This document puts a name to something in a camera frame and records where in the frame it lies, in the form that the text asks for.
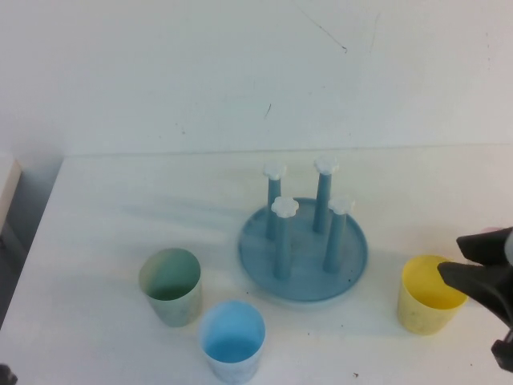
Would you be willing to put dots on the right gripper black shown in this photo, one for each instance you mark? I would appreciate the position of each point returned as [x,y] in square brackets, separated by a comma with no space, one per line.
[505,353]

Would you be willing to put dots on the yellow plastic cup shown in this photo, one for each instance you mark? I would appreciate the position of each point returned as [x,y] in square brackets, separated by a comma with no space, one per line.
[421,317]

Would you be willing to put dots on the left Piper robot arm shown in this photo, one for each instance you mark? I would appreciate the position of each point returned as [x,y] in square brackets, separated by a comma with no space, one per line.
[6,377]

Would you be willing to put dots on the pink plastic cup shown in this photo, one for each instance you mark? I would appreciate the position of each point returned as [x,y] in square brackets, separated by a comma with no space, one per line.
[493,229]

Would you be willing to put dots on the blue cup drying rack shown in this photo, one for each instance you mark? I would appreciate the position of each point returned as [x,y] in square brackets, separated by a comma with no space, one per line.
[300,280]

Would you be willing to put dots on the blue plastic cup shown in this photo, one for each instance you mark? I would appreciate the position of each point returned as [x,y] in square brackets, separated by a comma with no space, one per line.
[232,333]

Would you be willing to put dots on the green plastic cup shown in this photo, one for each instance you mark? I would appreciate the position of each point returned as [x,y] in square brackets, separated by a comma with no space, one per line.
[172,309]

